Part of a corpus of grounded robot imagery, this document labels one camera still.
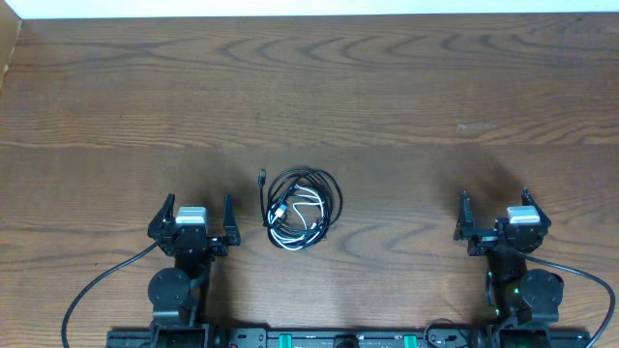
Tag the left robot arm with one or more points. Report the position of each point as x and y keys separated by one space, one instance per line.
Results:
x=178 y=293

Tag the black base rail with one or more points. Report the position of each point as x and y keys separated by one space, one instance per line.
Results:
x=260 y=338

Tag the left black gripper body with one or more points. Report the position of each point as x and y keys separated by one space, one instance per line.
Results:
x=218 y=247

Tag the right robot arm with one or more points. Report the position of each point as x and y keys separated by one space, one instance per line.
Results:
x=526 y=301

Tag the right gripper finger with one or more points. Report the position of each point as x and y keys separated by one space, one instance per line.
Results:
x=528 y=200
x=464 y=225

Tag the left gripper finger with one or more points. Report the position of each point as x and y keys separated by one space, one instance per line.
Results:
x=229 y=224
x=163 y=216

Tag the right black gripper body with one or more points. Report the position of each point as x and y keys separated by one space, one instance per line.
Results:
x=482 y=245

